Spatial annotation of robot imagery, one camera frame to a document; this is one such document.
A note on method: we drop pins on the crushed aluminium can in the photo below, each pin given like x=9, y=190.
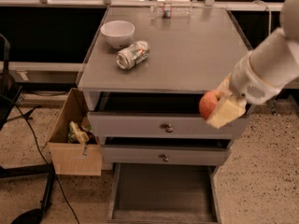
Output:
x=133, y=55

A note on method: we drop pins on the grey top drawer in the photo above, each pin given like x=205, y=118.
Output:
x=109, y=124

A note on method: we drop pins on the grey open bottom drawer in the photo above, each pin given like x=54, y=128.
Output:
x=163, y=194

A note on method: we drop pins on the clear plastic water bottle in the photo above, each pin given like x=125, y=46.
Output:
x=169, y=9

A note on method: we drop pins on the cardboard box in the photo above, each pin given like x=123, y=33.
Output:
x=69, y=157

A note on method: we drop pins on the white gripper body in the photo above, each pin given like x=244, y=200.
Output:
x=249, y=80

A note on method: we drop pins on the grey middle drawer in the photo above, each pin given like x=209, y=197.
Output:
x=165, y=155

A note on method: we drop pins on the snack bags in box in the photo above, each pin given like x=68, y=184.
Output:
x=81, y=132

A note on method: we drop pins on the red apple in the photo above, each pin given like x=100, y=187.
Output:
x=208, y=103

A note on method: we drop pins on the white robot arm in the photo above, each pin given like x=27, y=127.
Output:
x=279, y=52

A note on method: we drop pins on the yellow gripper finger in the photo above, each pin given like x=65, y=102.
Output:
x=227, y=110
x=223, y=89

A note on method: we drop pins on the black stand base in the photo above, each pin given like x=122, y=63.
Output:
x=9, y=94

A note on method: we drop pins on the grey drawer cabinet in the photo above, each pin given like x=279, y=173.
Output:
x=188, y=56

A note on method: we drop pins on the white ceramic bowl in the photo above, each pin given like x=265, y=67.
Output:
x=118, y=34

